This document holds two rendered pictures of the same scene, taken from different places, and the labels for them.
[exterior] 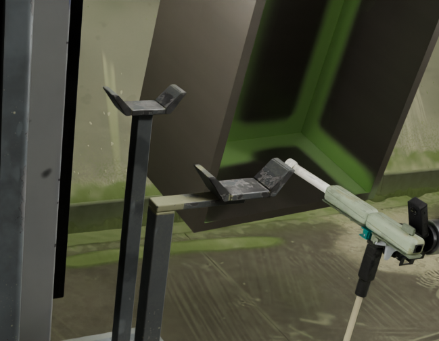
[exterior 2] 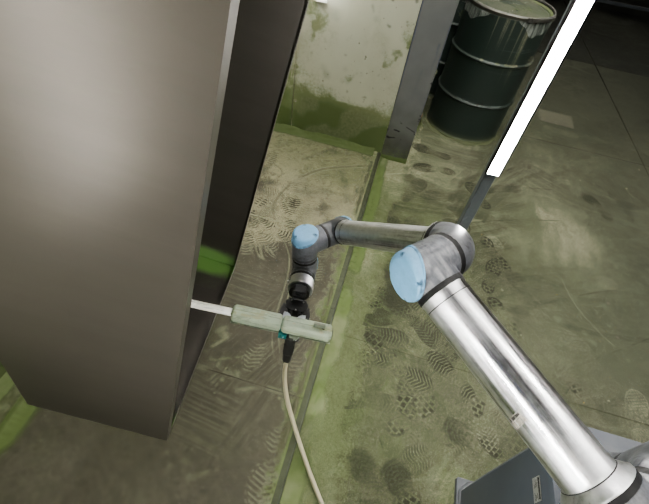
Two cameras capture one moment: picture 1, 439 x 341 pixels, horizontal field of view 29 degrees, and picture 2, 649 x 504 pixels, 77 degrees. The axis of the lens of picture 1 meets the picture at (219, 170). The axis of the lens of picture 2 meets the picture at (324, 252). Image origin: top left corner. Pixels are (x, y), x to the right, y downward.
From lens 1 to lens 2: 1.43 m
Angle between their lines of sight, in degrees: 49
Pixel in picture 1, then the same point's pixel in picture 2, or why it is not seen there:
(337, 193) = (244, 318)
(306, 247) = not seen: hidden behind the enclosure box
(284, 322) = (205, 358)
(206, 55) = (111, 363)
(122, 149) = not seen: outside the picture
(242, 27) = (166, 351)
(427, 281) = (245, 247)
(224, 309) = not seen: hidden behind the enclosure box
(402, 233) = (317, 331)
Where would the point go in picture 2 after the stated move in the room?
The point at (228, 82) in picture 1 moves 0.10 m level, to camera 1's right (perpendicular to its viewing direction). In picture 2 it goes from (165, 381) to (210, 350)
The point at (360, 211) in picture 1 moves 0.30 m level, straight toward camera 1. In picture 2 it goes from (273, 326) to (330, 412)
